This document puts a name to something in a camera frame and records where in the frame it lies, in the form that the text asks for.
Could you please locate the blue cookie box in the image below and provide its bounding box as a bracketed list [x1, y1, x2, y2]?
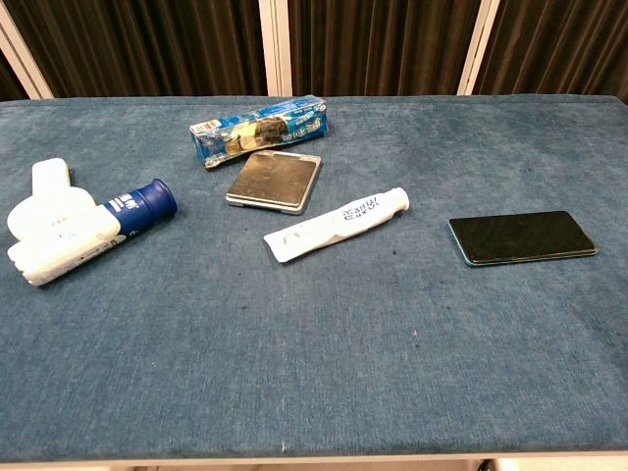
[188, 94, 331, 171]

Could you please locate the white frame post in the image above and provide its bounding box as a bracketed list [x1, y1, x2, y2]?
[258, 0, 294, 98]
[456, 0, 501, 96]
[0, 2, 54, 101]

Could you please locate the white squeezed tube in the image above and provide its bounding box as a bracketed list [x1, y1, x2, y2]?
[262, 186, 411, 265]

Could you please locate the blue bottle with white label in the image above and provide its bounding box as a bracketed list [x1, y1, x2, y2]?
[95, 178, 179, 249]

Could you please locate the black smartphone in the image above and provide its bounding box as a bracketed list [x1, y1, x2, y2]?
[447, 210, 600, 268]

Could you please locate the dark pleated curtain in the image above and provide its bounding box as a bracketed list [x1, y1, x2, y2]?
[3, 0, 269, 99]
[287, 0, 482, 97]
[471, 0, 628, 105]
[0, 48, 28, 103]

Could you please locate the blue velvet table cloth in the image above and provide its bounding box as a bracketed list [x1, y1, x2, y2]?
[0, 93, 628, 461]

